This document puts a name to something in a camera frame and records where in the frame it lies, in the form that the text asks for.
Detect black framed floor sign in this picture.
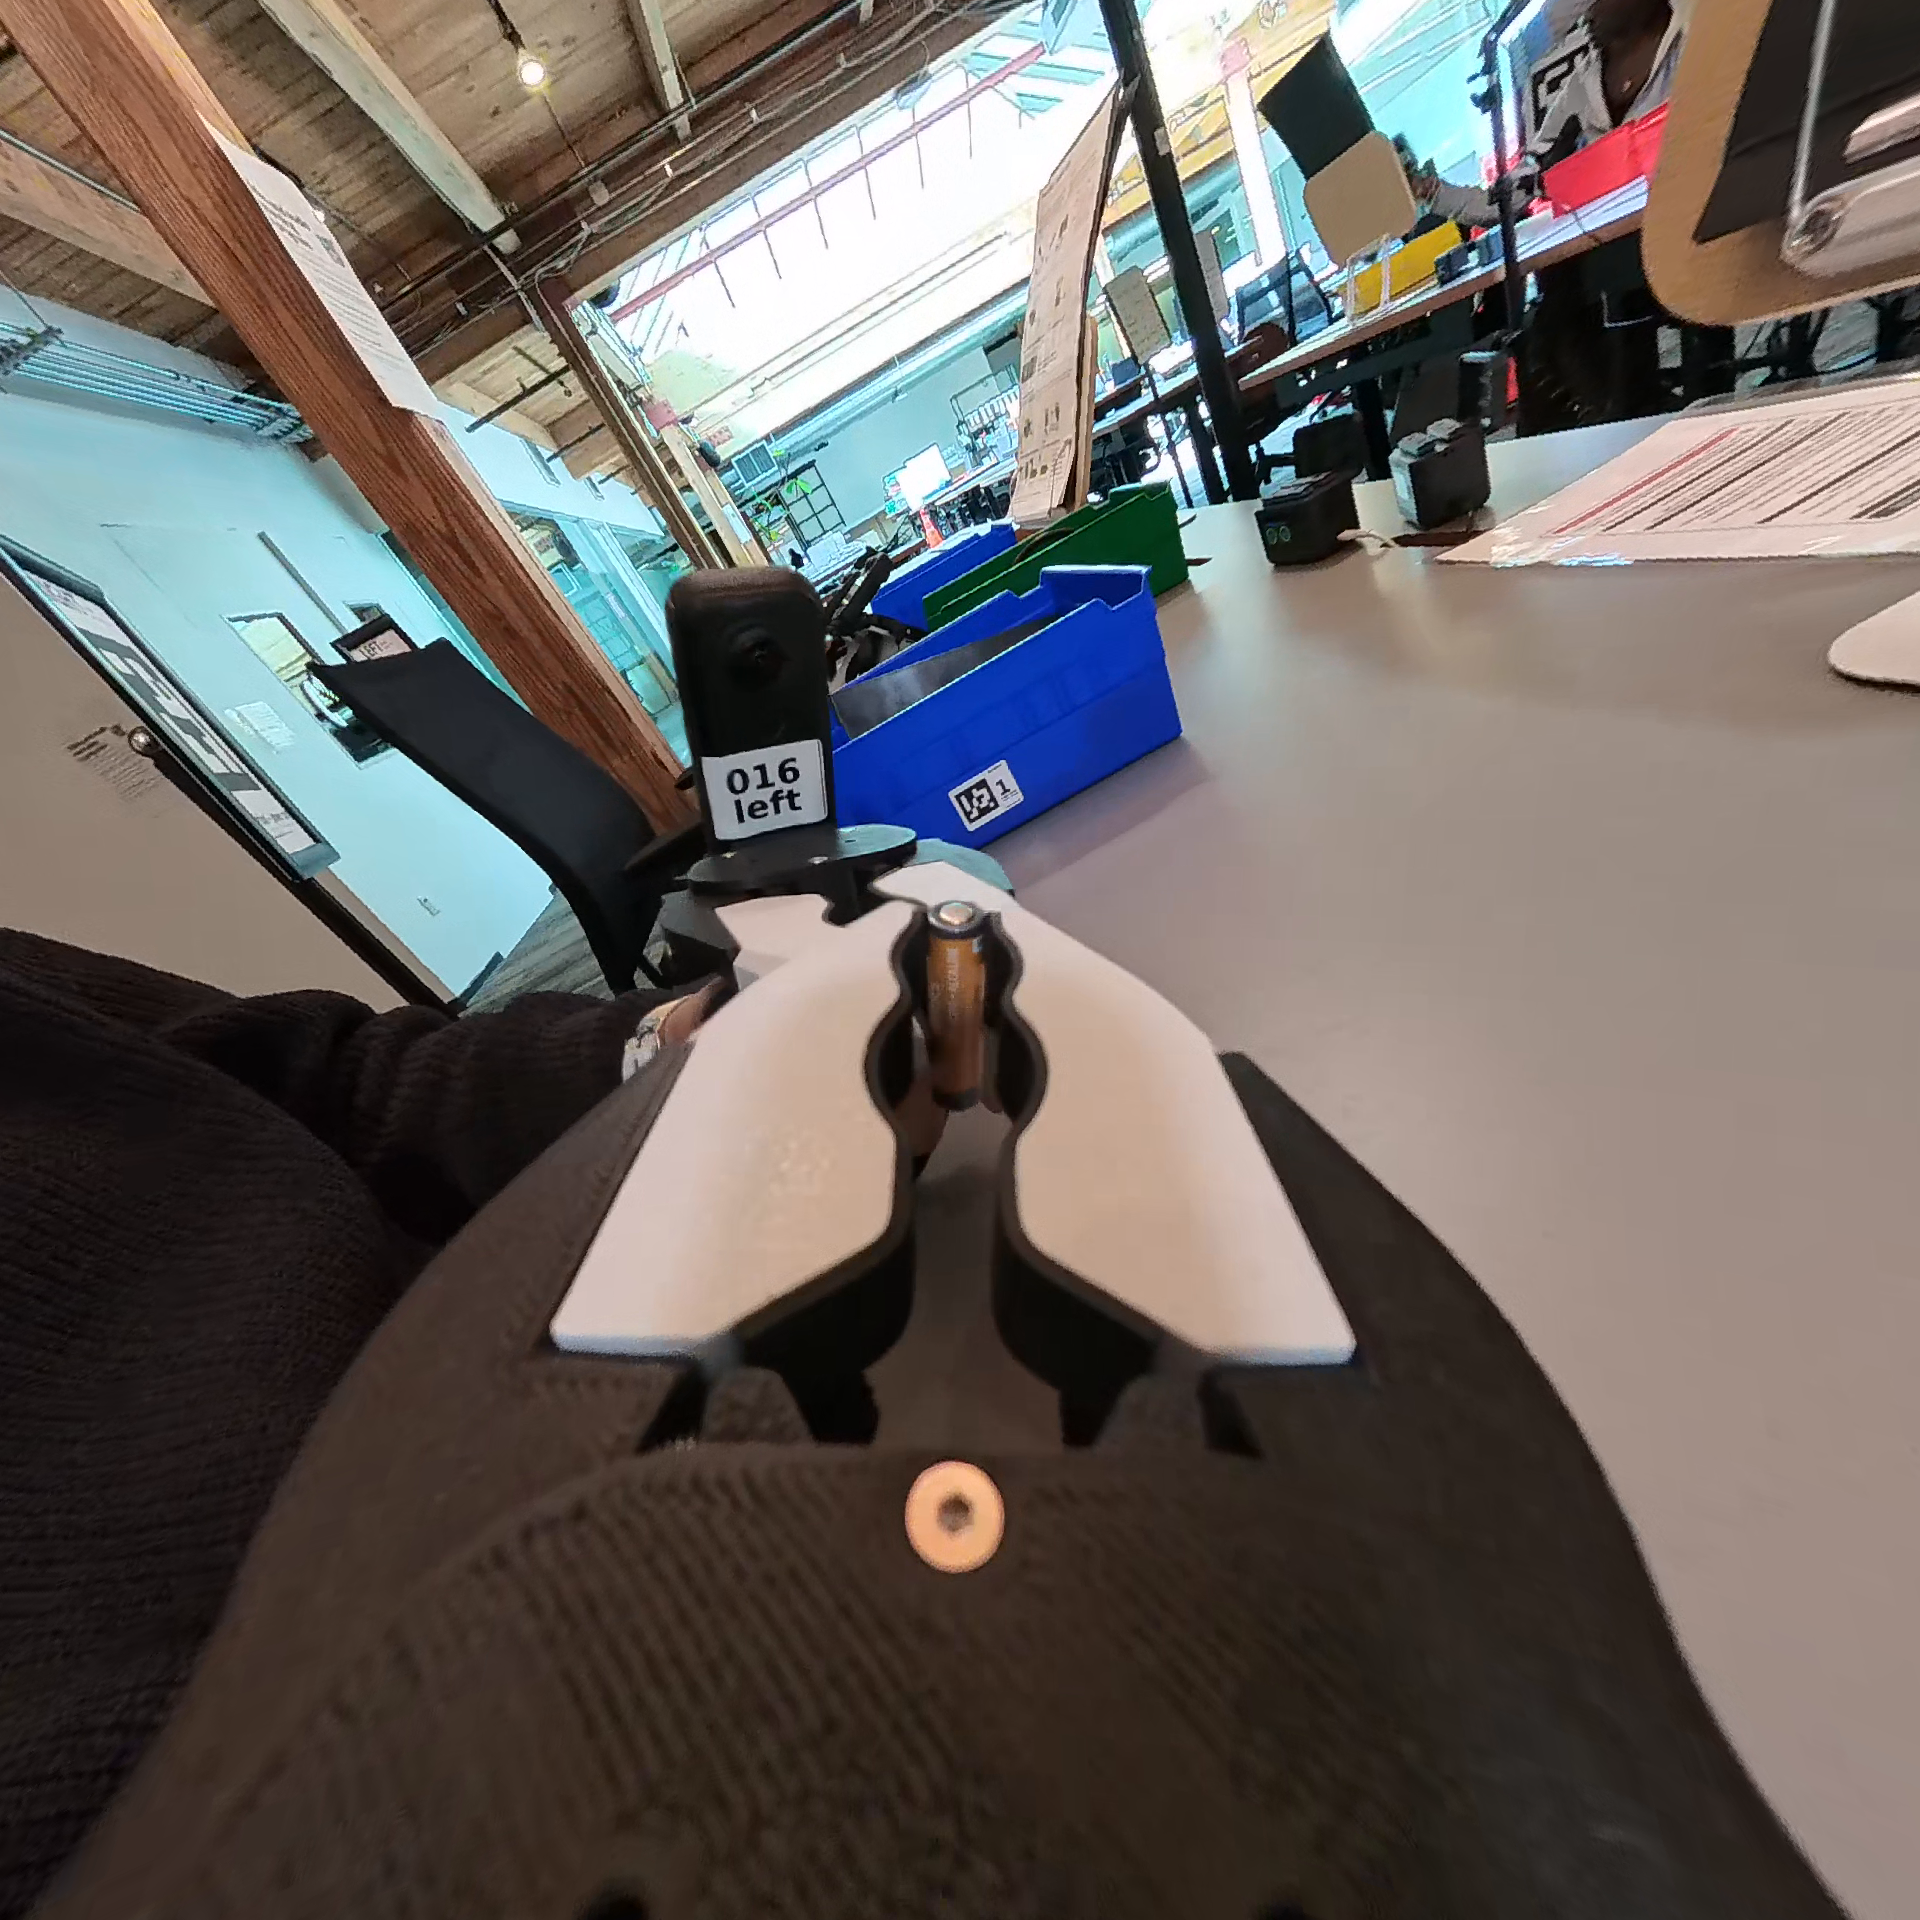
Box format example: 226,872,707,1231
0,532,454,1011

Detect person's left forearm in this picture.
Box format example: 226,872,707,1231
0,927,676,1920

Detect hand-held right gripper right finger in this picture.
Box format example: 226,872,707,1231
1004,900,1358,1369

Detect thick wooden post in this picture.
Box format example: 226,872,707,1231
0,0,702,839

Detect white paper notice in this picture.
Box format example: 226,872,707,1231
210,135,449,426

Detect white stand base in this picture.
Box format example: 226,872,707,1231
1822,585,1920,696

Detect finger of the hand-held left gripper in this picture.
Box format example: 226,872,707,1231
877,863,1019,921
734,887,865,982

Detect blue bin with sticker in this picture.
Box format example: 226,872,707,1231
822,567,1185,851

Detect black office chair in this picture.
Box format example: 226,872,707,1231
306,634,710,995

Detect green storage bin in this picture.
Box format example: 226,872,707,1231
912,478,1195,630

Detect black metal pole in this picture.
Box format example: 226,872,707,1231
1092,0,1260,506

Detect brown cardboard board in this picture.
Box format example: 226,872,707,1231
1004,91,1129,530

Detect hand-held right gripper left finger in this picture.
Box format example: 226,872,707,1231
555,900,921,1369

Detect printed paper sheets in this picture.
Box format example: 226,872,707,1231
1438,383,1920,570

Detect orange battery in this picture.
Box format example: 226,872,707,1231
918,907,995,1108

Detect red bin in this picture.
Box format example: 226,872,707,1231
1544,106,1670,215

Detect plain blue bin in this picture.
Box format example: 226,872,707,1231
868,518,1024,635

